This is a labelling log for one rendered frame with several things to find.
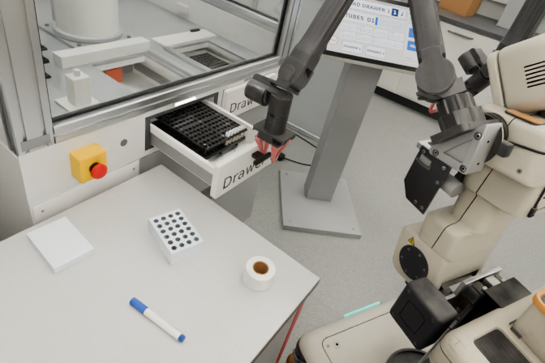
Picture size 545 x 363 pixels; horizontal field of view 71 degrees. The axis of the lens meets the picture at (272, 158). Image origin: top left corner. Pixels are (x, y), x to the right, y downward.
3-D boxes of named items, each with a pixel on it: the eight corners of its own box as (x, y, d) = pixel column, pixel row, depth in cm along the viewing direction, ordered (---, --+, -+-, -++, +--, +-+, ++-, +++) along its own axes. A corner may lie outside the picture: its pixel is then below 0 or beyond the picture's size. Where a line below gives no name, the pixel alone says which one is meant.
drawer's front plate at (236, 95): (272, 99, 154) (277, 74, 148) (223, 120, 133) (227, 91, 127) (268, 97, 155) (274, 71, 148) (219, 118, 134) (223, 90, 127)
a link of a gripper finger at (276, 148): (266, 150, 111) (272, 122, 106) (285, 161, 109) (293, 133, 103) (251, 159, 107) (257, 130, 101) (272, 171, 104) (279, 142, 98)
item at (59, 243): (94, 253, 87) (94, 248, 86) (55, 274, 81) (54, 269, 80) (66, 220, 92) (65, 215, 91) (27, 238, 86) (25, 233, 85)
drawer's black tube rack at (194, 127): (243, 146, 120) (246, 128, 116) (203, 168, 107) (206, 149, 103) (193, 115, 128) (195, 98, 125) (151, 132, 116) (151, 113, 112)
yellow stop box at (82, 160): (109, 174, 97) (109, 151, 93) (83, 185, 92) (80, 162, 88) (97, 164, 99) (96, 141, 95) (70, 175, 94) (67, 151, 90)
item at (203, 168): (271, 154, 120) (275, 138, 116) (214, 189, 101) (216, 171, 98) (182, 100, 135) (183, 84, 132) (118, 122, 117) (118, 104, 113)
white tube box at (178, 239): (202, 251, 93) (203, 241, 91) (170, 265, 88) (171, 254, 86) (178, 218, 100) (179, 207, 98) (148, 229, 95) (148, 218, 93)
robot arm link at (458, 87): (469, 97, 77) (468, 103, 81) (452, 51, 79) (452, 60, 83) (422, 113, 80) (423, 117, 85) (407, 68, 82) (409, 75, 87)
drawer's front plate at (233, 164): (277, 159, 121) (285, 130, 115) (214, 199, 100) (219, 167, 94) (273, 155, 122) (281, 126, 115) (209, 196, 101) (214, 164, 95)
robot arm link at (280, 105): (285, 98, 92) (298, 91, 97) (263, 87, 95) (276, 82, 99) (280, 122, 96) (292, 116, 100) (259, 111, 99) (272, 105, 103)
